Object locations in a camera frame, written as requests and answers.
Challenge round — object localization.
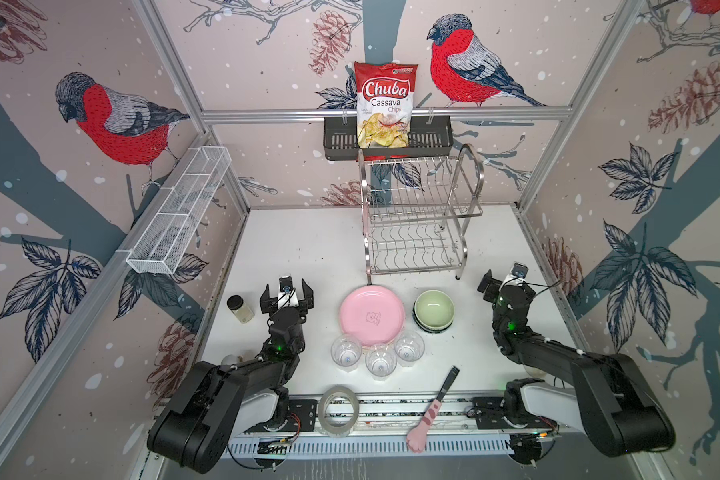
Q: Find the steel two-tier dish rack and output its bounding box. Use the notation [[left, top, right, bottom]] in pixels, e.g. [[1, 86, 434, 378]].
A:
[[357, 144, 485, 285]]

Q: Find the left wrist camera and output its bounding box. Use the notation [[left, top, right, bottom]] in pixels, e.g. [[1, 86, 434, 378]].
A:
[[277, 276, 298, 308]]

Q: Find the small glass spice jar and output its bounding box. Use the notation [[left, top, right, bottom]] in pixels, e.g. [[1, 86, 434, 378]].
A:
[[226, 295, 255, 324]]

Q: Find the pink plate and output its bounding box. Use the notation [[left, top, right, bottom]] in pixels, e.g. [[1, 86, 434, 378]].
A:
[[339, 285, 406, 347]]

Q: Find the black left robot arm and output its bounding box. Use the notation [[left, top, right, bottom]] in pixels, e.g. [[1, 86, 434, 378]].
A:
[[147, 276, 314, 474]]

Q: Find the pink cat paw spatula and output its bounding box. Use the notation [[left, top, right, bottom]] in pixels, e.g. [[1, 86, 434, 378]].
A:
[[406, 366, 460, 453]]

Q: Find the red Chuba cassava chips bag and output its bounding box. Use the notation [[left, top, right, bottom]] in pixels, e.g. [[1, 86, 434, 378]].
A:
[[354, 62, 418, 149]]

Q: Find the white mesh wall shelf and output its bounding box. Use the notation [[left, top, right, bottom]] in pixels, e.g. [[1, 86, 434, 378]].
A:
[[126, 146, 231, 275]]

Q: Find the green leaf patterned bowl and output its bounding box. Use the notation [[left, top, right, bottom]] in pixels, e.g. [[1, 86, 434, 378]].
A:
[[414, 317, 453, 334]]

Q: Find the black wire wall basket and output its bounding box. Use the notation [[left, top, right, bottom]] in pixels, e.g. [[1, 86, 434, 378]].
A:
[[323, 115, 454, 161]]

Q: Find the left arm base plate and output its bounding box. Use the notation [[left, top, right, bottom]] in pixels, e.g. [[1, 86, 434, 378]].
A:
[[264, 398, 318, 434]]

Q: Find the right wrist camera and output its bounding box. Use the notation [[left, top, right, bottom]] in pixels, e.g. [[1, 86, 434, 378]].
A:
[[504, 262, 529, 285]]

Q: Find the clear drinking glass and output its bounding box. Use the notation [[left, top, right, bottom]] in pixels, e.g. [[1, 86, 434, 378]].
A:
[[330, 334, 363, 372], [393, 329, 426, 367], [365, 344, 398, 380]]

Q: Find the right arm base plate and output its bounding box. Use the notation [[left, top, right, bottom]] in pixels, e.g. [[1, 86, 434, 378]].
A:
[[465, 396, 559, 431]]

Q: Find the light green bowl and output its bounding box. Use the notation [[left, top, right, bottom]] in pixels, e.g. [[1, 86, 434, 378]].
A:
[[413, 290, 455, 325]]

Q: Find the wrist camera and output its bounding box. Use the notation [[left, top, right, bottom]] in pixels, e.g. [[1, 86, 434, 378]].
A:
[[277, 276, 298, 308], [504, 262, 529, 285]]

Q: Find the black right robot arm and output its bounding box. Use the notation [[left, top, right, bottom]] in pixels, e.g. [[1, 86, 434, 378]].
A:
[[477, 272, 676, 457]]

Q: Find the clear tape roll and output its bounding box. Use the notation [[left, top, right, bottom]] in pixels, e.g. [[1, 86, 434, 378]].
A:
[[317, 385, 360, 438]]

